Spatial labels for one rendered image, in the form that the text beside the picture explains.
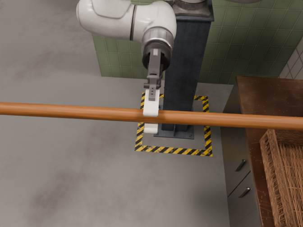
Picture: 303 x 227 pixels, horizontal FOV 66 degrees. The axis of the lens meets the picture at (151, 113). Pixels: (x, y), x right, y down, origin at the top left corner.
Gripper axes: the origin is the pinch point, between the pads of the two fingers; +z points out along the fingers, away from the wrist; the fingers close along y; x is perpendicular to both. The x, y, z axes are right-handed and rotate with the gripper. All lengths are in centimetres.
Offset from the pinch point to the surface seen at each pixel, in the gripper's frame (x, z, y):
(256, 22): -66, -126, 55
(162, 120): -2.6, 1.4, 0.5
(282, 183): -51, -5, 49
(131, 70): 28, -127, 109
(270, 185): -51, -8, 59
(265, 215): -48, 4, 62
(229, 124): -17.0, 1.4, 0.5
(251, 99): -53, -59, 62
